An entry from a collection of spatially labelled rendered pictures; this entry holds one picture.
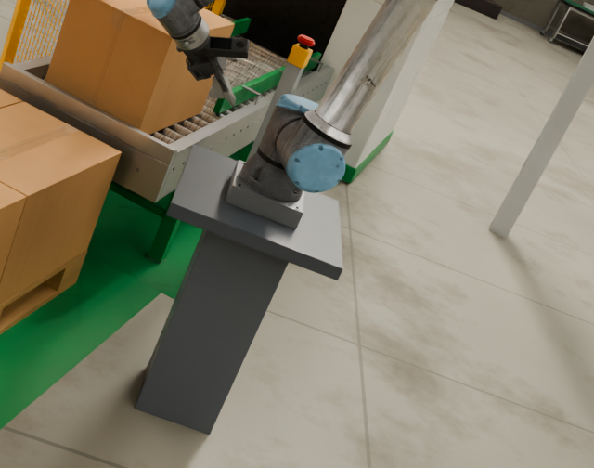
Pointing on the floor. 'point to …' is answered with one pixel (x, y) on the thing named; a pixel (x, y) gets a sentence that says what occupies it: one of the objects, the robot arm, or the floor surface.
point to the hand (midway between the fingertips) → (238, 83)
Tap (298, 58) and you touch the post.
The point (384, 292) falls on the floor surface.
